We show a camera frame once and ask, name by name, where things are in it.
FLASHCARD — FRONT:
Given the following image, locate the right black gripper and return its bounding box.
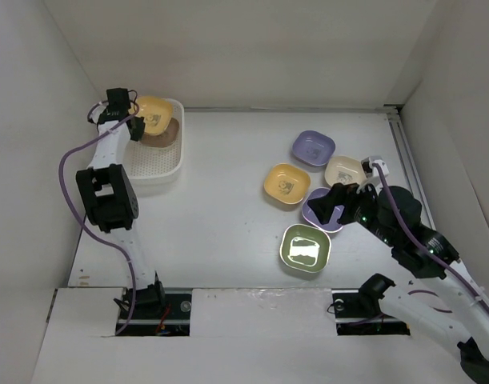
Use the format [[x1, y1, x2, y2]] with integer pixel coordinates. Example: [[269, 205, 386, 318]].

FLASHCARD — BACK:
[[307, 176, 397, 246]]

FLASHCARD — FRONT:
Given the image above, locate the cream plate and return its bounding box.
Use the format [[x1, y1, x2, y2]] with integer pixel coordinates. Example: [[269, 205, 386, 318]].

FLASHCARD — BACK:
[[324, 155, 367, 187]]

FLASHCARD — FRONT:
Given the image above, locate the purple plate front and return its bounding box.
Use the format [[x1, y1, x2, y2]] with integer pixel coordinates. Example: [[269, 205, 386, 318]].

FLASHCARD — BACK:
[[301, 187, 343, 234]]

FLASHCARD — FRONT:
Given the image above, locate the purple plate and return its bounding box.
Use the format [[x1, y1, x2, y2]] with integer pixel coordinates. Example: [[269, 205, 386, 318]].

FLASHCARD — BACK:
[[291, 130, 336, 167], [301, 187, 343, 234]]

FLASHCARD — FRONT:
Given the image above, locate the yellow plate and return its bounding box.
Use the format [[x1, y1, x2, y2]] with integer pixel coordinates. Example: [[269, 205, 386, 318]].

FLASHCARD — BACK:
[[263, 163, 311, 205], [129, 96, 174, 141]]

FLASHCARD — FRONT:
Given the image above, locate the brown plate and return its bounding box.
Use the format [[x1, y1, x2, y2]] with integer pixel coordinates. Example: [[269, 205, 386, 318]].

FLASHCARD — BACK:
[[140, 118, 180, 149]]

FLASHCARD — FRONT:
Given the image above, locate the green plate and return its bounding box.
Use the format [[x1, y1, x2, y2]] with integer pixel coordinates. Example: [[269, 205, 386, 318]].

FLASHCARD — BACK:
[[279, 224, 331, 274]]

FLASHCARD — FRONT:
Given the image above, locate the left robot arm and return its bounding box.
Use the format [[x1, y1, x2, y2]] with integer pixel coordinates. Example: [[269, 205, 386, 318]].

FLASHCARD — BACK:
[[75, 88, 168, 319]]

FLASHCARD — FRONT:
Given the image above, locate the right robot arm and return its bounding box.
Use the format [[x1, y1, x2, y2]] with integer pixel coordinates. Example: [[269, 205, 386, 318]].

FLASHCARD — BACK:
[[307, 183, 489, 383]]

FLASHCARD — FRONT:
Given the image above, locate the white perforated plastic bin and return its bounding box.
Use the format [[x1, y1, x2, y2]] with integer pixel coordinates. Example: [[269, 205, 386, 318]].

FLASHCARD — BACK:
[[123, 98, 184, 196]]

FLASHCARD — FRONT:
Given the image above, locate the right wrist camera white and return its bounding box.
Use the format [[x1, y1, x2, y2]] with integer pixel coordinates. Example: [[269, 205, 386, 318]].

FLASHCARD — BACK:
[[358, 155, 390, 192]]

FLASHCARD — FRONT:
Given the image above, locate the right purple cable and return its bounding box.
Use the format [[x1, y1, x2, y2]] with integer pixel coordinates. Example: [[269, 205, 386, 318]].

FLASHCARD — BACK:
[[374, 163, 489, 321]]

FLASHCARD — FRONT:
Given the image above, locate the aluminium rail right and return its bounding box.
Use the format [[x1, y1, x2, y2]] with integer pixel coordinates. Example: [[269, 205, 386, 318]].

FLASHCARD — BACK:
[[385, 106, 435, 229]]

